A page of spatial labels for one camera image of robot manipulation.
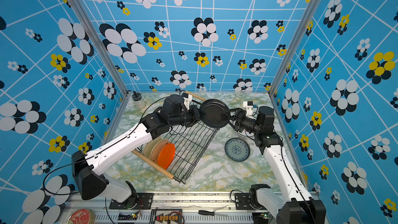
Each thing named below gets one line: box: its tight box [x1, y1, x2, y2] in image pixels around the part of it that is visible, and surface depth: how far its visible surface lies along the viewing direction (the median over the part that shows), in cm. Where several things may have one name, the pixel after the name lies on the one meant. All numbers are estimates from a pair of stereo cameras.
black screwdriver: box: [197, 210, 230, 217], surface depth 72 cm
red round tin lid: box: [66, 207, 96, 224], surface depth 68 cm
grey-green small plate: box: [224, 137, 251, 162], surface depth 92 cm
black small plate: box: [199, 98, 231, 129], surface depth 73 cm
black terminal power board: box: [149, 208, 183, 224], surface depth 70 cm
